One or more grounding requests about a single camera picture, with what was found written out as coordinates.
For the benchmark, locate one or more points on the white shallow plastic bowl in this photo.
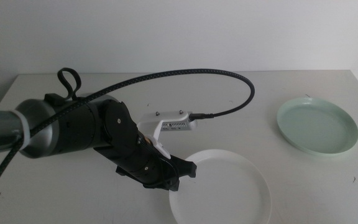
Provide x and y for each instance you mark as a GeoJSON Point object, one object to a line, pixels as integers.
{"type": "Point", "coordinates": [225, 189]}

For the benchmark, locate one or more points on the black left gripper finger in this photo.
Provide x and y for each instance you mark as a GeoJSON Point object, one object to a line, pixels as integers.
{"type": "Point", "coordinates": [185, 168]}
{"type": "Point", "coordinates": [172, 185]}

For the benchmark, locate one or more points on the pale green shallow plastic bowl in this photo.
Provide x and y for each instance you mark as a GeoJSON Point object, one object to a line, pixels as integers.
{"type": "Point", "coordinates": [315, 127]}

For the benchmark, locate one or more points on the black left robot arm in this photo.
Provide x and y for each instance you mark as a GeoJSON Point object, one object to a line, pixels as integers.
{"type": "Point", "coordinates": [70, 127]}

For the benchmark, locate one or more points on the white wrist camera with mount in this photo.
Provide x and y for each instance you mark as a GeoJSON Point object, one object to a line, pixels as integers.
{"type": "Point", "coordinates": [172, 118]}

